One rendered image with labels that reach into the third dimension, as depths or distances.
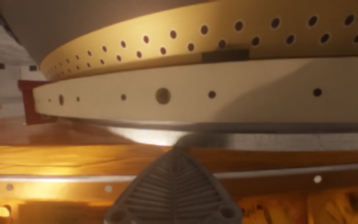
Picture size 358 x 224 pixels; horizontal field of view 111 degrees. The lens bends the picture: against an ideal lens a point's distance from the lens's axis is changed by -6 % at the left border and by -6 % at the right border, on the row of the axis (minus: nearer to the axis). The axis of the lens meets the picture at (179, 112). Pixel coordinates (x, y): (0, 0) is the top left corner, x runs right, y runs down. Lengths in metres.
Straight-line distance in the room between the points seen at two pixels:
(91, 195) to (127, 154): 0.08
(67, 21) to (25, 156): 0.20
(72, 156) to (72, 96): 0.09
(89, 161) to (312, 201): 0.34
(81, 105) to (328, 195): 0.37
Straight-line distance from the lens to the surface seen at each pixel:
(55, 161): 0.26
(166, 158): 0.16
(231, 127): 0.17
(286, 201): 0.28
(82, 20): 0.24
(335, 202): 0.34
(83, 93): 0.19
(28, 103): 0.40
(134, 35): 0.18
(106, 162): 0.22
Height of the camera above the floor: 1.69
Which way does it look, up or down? 6 degrees up
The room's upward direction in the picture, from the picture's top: 179 degrees clockwise
